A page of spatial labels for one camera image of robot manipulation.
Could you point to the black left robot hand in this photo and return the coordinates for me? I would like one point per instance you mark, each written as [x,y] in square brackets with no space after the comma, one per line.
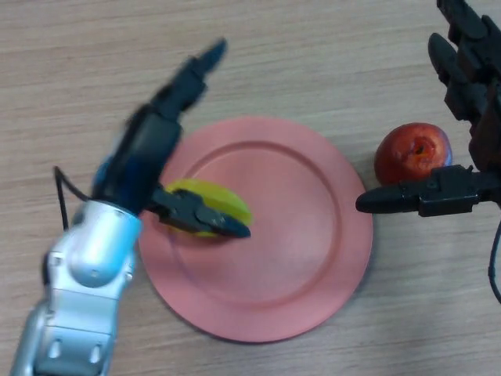
[145,156]

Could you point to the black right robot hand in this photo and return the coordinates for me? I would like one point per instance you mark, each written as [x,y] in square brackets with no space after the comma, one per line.
[487,137]

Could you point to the yellow starfruit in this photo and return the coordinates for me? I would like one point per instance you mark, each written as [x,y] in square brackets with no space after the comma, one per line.
[223,199]

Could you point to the pink round plate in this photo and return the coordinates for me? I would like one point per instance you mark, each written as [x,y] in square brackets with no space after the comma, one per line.
[289,250]

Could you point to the red apple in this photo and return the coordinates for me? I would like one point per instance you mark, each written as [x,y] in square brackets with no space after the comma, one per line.
[399,156]

